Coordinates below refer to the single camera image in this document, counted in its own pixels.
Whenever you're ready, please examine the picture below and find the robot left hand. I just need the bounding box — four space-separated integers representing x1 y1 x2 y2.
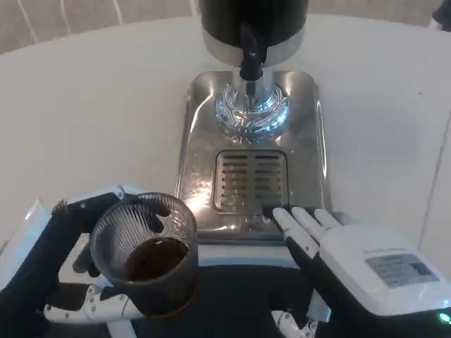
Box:
0 192 171 338

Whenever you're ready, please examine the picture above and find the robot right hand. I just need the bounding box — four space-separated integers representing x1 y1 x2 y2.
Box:
262 204 451 338

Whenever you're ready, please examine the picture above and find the clear ribbed glass cup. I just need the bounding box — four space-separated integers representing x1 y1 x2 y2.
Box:
88 192 199 316

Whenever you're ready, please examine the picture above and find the black white robot torso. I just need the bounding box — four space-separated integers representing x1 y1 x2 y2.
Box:
0 182 334 338

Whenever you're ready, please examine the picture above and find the steel drip tray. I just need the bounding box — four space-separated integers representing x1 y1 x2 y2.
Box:
175 70 334 244

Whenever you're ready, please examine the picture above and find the slotted steel tray grid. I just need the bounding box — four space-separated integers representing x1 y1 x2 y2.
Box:
212 148 290 214

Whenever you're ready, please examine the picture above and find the black dispenser tap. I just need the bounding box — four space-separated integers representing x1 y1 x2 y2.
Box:
238 21 268 98

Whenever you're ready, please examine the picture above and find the person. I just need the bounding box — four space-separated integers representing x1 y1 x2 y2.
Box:
427 0 451 32

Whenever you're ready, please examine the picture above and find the black steel drink dispenser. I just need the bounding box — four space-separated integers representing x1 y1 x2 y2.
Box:
199 0 306 145

